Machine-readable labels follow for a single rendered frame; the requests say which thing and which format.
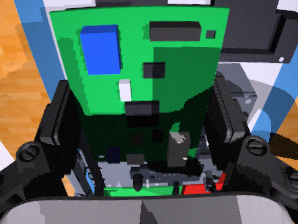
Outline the green circuit board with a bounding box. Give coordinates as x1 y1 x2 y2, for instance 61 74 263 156
49 5 229 167

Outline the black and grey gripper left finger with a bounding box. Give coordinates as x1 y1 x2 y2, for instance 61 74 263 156
0 80 82 220

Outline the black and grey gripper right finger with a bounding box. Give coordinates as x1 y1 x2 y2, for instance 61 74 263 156
203 76 298 224

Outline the green open-top bin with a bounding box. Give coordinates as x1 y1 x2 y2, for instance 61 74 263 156
103 186 174 196

